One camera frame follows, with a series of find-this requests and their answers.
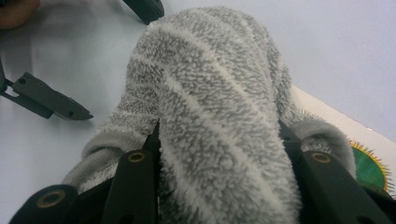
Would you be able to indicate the grey striped fluffy towel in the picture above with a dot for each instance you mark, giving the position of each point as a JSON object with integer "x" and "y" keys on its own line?
{"x": 214, "y": 93}

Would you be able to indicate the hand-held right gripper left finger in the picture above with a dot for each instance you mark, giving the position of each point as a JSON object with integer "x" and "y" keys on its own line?
{"x": 134, "y": 186}

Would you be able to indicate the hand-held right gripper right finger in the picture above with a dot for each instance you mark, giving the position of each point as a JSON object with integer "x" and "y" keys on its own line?
{"x": 323, "y": 189}

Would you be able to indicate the white caterpillar picture book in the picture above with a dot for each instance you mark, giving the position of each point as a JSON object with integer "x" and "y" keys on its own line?
{"x": 369, "y": 168}

